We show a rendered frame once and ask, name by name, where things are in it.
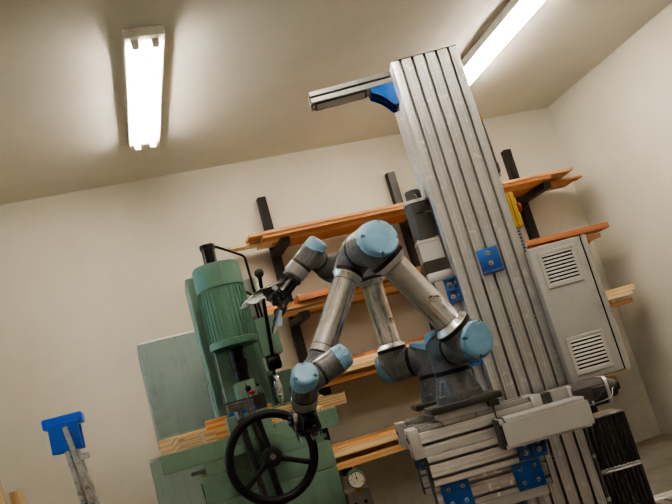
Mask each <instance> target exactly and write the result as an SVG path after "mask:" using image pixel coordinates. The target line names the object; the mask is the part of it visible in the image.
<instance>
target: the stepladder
mask: <svg viewBox="0 0 672 504"><path fill-rule="evenodd" d="M84 422H85V417H84V414H83V412H81V411H77V412H73V413H69V414H65V415H61V416H58V417H54V418H50V419H46V420H43V421H41V425H42V430H43V431H46V432H48V436H49V441H50V446H51V451H52V455H61V454H64V453H65V456H66V459H67V462H68V465H69V469H70V472H71V475H72V478H73V481H74V484H75V488H76V491H77V494H78V497H79V500H80V503H81V504H100V501H99V498H98V496H97V493H96V490H95V488H94V485H93V482H92V480H91V477H90V474H89V472H88V469H87V466H86V464H85V461H84V459H87V458H90V454H89V452H83V453H81V450H80V449H83V448H85V447H86V445H85V440H84V435H83V431H82V426H81V423H84Z"/></svg>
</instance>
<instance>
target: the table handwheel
mask: <svg viewBox="0 0 672 504"><path fill-rule="evenodd" d="M288 416H290V413H289V411H286V410H281V409H264V410H260V411H257V412H254V413H252V414H250V415H249V416H247V417H246V418H244V419H243V420H242V421H241V422H240V423H239V424H238V425H237V426H236V427H235V428H234V430H233V431H232V433H231V435H230V437H229V439H228V442H227V445H226V449H225V468H226V472H227V475H228V478H229V480H230V482H231V484H232V485H233V487H234V488H235V489H236V491H237V492H238V493H239V494H240V495H242V496H243V497H244V498H245V499H247V500H249V501H251V502H253V503H255V504H285V503H288V502H290V501H292V500H294V499H296V498H297V497H299V496H300V495H301V494H302V493H303V492H304V491H305V490H306V489H307V488H308V486H309V485H310V484H311V482H312V480H313V478H314V476H315V473H316V470H317V466H318V458H319V454H318V446H317V442H316V439H315V436H314V440H313V439H312V438H311V436H310V435H309V436H305V438H306V441H307V443H308V447H309V454H310V458H309V459H306V458H297V457H291V456H285V455H282V452H281V450H280V449H279V448H277V447H271V444H270V442H269V439H268V437H267V434H266V432H265V429H264V426H263V423H262V420H261V419H265V418H280V419H284V420H287V421H288ZM255 422H256V423H257V425H258V428H259V430H260V433H261V436H262V438H263V441H264V444H265V447H266V449H265V450H264V451H263V453H261V458H262V460H263V462H264V463H263V464H262V466H261V467H260V469H259V470H258V471H257V473H256V474H255V475H254V477H253V478H252V479H251V480H250V482H249V483H248V484H247V485H246V486H245V485H244V484H243V483H242V482H241V480H240V479H239V477H238V475H237V472H236V470H235V465H234V451H235V447H236V444H237V441H238V439H239V437H240V436H241V434H242V433H243V432H244V430H245V429H246V428H248V427H249V426H250V425H251V424H253V423H255ZM281 461H287V462H296V463H302V464H308V469H307V472H306V474H305V476H304V478H303V479H302V481H301V482H300V483H299V484H298V485H297V486H296V487H295V488H294V489H292V490H291V491H289V492H287V493H285V494H283V495H279V496H263V495H259V494H256V493H254V492H253V491H251V490H250V489H251V488H252V487H253V485H254V484H255V483H256V481H257V480H258V479H259V477H260V476H261V475H262V474H263V472H264V471H265V470H266V469H267V467H268V466H270V467H275V466H278V465H279V464H280V463H281Z"/></svg>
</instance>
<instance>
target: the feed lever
mask: <svg viewBox="0 0 672 504"><path fill-rule="evenodd" d="M254 275H255V277H257V278H258V281H259V287H260V289H261V288H263V282H262V277H263V275H264V271H263V270H262V269H260V268H258V269H256V270H255V272H254ZM262 305H263V311H264V318H265V324H266V330H267V336H268V342H269V348H270V355H267V356H266V357H265V358H266V364H267V367H268V370H270V371H272V372H276V369H279V368H281V367H282V362H281V358H280V355H279V353H274V349H273V343H272V337H271V331H270V325H269V319H268V313H267V306H266V300H265V298H264V299H263V301H262Z"/></svg>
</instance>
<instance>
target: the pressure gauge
mask: <svg viewBox="0 0 672 504"><path fill-rule="evenodd" d="M355 475H356V476H355ZM356 477H357V478H358V479H356ZM346 481H347V484H348V485H349V486H350V487H352V488H355V490H356V493H357V494H359V493H361V490H360V488H361V487H362V486H364V484H365V482H366V475H365V473H364V472H363V471H362V470H361V469H351V470H350V471H349V472H348V473H347V475H346Z"/></svg>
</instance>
